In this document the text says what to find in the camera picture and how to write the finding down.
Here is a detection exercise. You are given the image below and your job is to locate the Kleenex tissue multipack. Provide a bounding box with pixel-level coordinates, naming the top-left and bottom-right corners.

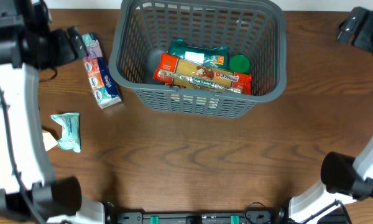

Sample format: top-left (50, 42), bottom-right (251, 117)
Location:
top-left (81, 32), bottom-right (122, 109)

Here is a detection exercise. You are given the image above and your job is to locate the teal wet wipes pack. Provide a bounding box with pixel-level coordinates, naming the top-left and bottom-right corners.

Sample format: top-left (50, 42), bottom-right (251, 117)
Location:
top-left (50, 113), bottom-right (81, 153)

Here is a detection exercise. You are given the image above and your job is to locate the grey plastic basket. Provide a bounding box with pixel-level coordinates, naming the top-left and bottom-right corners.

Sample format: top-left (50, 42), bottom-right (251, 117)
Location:
top-left (109, 0), bottom-right (287, 118)

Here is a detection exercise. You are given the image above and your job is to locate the San Remo spaghetti packet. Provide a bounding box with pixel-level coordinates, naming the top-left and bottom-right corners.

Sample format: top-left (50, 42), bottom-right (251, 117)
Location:
top-left (153, 53), bottom-right (252, 95)

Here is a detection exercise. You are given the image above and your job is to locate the green lid glass jar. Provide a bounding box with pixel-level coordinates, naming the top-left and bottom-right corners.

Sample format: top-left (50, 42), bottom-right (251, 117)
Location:
top-left (229, 54), bottom-right (251, 74)

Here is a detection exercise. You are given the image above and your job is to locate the green coffee bean bag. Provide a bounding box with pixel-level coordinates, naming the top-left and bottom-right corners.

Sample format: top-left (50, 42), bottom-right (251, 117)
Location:
top-left (167, 39), bottom-right (229, 70)

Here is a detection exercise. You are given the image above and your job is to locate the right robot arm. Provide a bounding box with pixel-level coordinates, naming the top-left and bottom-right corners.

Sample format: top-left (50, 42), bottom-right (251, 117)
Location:
top-left (275, 7), bottom-right (373, 223)

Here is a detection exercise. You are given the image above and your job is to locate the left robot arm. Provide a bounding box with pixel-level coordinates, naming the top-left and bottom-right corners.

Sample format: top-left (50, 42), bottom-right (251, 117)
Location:
top-left (0, 0), bottom-right (106, 223)

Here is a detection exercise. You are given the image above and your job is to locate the beige crumpled snack bag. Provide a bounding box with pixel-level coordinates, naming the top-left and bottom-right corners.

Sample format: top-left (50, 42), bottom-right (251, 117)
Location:
top-left (42, 129), bottom-right (57, 151)

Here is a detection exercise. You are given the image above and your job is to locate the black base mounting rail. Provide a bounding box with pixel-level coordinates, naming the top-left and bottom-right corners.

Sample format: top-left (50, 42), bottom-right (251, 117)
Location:
top-left (105, 202), bottom-right (349, 224)

